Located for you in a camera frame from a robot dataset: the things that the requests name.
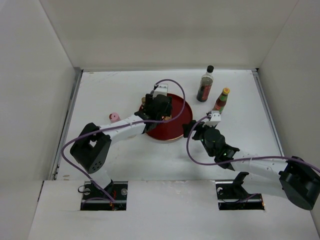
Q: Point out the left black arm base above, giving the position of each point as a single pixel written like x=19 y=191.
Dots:
x=93 y=199

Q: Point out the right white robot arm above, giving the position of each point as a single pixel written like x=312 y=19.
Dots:
x=286 y=177

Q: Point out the round red tray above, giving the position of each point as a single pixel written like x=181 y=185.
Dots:
x=174 y=129

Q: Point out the tall dark soy sauce bottle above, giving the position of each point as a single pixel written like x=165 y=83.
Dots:
x=205 y=84

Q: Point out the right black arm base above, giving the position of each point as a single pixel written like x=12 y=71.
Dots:
x=231 y=196

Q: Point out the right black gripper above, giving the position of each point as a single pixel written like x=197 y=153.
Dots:
x=198 y=127

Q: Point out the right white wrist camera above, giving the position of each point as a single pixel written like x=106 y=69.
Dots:
x=214 y=118

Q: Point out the pink cap spice jar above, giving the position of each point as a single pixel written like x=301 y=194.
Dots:
x=114 y=117

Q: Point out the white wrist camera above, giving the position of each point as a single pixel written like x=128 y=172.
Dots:
x=214 y=118
x=160 y=89

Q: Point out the red chili sauce bottle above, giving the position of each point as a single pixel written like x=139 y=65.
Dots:
x=221 y=100

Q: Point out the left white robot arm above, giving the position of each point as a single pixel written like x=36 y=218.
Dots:
x=92 y=150

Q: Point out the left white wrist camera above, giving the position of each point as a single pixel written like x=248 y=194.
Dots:
x=160 y=89

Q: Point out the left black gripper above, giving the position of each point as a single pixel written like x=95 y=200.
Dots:
x=149 y=99

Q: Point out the small yellow label bottle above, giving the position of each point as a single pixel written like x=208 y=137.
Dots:
x=143 y=102

